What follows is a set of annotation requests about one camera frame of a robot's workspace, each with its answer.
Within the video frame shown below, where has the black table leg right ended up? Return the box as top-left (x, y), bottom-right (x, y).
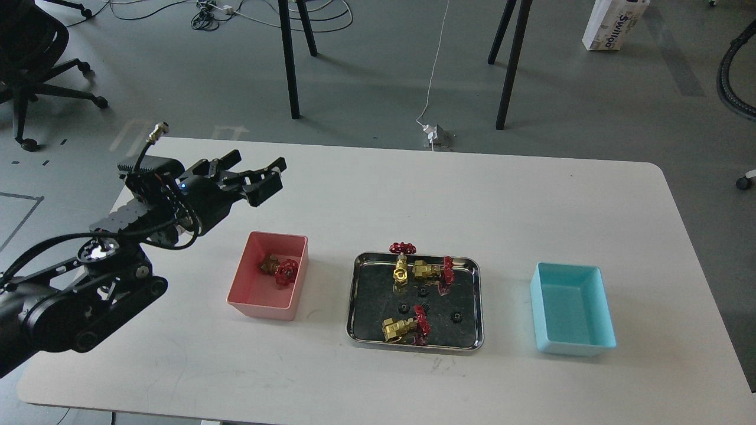
top-left (488, 1), bottom-right (532, 130)

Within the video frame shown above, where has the blue plastic box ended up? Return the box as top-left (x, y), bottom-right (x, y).
top-left (530, 263), bottom-right (617, 356)

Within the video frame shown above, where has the black table leg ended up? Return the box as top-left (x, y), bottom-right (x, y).
top-left (278, 1), bottom-right (318, 119)
top-left (488, 1), bottom-right (532, 130)

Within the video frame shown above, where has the brass valve red handle front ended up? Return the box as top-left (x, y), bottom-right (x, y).
top-left (382, 305), bottom-right (431, 345)

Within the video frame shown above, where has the white power adapter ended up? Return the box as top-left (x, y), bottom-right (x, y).
top-left (422, 124), bottom-right (452, 151)

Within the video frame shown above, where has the stainless steel tray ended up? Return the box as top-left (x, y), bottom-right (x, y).
top-left (346, 252), bottom-right (484, 351)

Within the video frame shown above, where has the pink plastic box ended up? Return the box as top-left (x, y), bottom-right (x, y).
top-left (227, 231), bottom-right (308, 321)

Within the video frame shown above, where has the black office chair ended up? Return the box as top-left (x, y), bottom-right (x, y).
top-left (1, 1), bottom-right (108, 152)

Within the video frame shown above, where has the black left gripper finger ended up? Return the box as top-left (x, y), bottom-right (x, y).
top-left (198, 149), bottom-right (242, 175)
top-left (240, 157), bottom-right (287, 207)

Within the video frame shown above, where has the brass valve red handle upright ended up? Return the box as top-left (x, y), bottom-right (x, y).
top-left (389, 242), bottom-right (416, 295)

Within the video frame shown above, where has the white cable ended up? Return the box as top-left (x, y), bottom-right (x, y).
top-left (415, 0), bottom-right (450, 152)

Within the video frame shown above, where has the brass valve red handle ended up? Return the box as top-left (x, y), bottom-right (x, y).
top-left (389, 242), bottom-right (416, 295)
top-left (258, 254), bottom-right (299, 289)
top-left (412, 256), bottom-right (455, 287)
top-left (382, 305), bottom-right (431, 345)

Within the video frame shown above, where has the black table leg left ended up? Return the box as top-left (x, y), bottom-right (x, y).
top-left (278, 1), bottom-right (318, 119)

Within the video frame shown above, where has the white cardboard box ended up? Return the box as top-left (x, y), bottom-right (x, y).
top-left (582, 1), bottom-right (650, 51)

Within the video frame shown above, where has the black cable bundle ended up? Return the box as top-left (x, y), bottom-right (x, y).
top-left (109, 0), bottom-right (353, 32)

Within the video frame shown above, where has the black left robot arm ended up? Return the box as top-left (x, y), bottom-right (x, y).
top-left (1, 123), bottom-right (286, 376)

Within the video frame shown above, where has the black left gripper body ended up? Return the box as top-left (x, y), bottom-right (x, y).
top-left (177, 159), bottom-right (244, 236)

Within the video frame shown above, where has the black corrugated hose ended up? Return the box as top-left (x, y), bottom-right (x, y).
top-left (716, 21), bottom-right (756, 122)

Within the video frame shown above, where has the chair caster wheel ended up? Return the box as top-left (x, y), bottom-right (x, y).
top-left (735, 169), bottom-right (756, 191)

